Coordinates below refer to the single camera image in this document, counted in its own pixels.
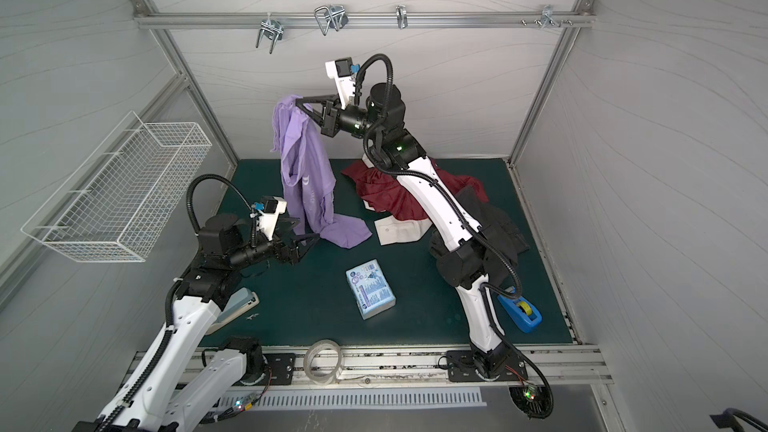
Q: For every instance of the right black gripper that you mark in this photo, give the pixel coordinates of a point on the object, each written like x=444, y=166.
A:
x=328, y=117

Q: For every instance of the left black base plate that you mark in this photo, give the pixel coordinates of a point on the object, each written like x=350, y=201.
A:
x=277, y=369

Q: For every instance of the pale green stapler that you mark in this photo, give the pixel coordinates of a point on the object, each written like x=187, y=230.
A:
x=242, y=301

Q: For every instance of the light blue tissue box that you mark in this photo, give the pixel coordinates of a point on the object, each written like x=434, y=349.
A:
x=373, y=294

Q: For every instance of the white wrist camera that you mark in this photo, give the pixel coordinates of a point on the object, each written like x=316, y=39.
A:
x=266, y=213
x=342, y=72

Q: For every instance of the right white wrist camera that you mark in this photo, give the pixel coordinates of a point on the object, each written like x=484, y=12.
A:
x=342, y=72

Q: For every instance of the white slotted cable duct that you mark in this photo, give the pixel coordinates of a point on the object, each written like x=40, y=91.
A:
x=371, y=399

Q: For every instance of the aluminium top crossbar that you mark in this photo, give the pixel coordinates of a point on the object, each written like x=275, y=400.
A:
x=357, y=20

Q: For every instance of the maroon cloth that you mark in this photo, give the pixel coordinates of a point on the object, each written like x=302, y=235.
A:
x=384, y=193

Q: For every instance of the white wire basket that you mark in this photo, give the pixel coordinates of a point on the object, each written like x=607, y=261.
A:
x=114, y=206

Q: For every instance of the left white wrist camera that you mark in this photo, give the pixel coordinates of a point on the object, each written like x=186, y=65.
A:
x=266, y=213

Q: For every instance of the blue tape dispenser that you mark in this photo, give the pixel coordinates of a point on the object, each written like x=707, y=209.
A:
x=523, y=313

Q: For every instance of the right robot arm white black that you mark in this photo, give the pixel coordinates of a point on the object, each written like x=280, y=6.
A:
x=367, y=105

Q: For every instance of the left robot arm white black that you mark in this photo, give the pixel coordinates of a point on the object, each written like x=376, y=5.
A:
x=151, y=399

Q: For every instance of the purple cloth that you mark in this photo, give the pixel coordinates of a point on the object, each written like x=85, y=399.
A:
x=308, y=180

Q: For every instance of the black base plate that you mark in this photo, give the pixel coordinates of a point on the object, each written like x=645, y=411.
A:
x=277, y=369
x=461, y=367

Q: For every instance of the clear tape roll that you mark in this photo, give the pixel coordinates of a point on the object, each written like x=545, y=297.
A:
x=322, y=363

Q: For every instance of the aluminium front rail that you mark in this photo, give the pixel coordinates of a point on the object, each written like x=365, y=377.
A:
x=416, y=366

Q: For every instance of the white cloth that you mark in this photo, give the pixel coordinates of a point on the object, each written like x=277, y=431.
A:
x=391, y=230

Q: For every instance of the metal u-bolt clamp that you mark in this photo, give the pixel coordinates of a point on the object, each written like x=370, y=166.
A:
x=270, y=32
x=330, y=17

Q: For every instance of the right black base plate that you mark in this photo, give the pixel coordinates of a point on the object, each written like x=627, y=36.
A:
x=461, y=367

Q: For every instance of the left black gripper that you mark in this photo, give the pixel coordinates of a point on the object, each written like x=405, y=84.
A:
x=292, y=256

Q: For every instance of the metal bracket right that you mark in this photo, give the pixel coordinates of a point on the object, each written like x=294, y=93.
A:
x=546, y=20

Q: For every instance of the dark grey cloth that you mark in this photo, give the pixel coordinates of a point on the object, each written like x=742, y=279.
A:
x=457, y=268

